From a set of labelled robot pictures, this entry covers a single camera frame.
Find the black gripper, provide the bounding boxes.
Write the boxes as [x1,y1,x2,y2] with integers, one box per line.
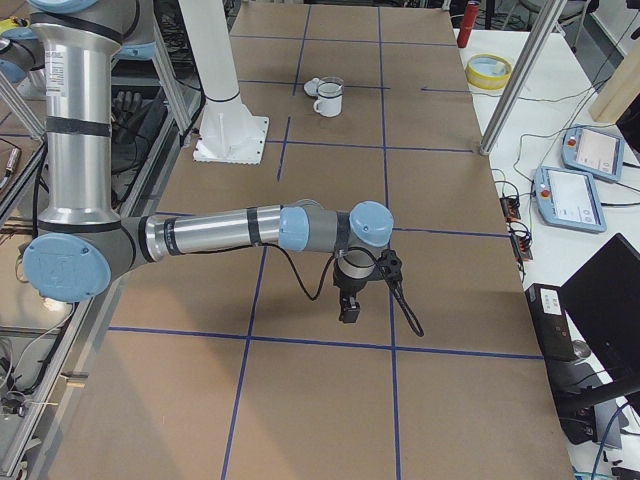
[333,248,380,323]

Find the clear plastic funnel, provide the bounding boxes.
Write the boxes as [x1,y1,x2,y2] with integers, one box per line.
[303,76,344,99]

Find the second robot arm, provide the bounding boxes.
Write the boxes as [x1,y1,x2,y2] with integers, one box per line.
[1,16,46,101]

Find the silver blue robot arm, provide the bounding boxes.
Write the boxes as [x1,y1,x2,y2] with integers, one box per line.
[23,1,401,323]

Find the orange black adapter box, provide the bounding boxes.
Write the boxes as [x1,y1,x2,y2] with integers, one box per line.
[500,196,521,220]

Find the black desktop computer box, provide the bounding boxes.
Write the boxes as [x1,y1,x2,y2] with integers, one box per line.
[525,283,578,362]

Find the white enamel mug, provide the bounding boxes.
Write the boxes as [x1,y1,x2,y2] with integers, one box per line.
[313,90,344,118]

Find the lower teach pendant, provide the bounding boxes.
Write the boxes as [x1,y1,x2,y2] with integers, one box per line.
[533,166,607,233]

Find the teach pendant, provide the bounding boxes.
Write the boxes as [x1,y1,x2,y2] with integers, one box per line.
[533,166,607,233]
[561,125,624,183]

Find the black computer monitor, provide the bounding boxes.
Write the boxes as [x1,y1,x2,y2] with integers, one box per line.
[559,233,639,413]

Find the yellow tape roll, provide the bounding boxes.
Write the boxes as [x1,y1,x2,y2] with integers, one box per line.
[465,54,513,91]

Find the upper teach pendant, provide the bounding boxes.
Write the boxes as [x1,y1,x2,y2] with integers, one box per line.
[561,125,624,183]

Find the red cylinder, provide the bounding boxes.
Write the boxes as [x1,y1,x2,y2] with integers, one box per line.
[456,0,481,49]

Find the wooden plank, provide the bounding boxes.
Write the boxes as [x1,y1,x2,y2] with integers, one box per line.
[592,0,640,124]

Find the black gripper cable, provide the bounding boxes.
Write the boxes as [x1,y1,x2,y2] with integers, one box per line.
[259,242,346,302]

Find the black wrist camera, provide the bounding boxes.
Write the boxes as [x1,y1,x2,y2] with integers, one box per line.
[377,249,403,284]

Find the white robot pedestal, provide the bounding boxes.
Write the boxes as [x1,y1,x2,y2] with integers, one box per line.
[179,0,269,165]

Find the aluminium frame post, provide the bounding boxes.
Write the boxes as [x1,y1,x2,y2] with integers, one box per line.
[479,0,567,156]

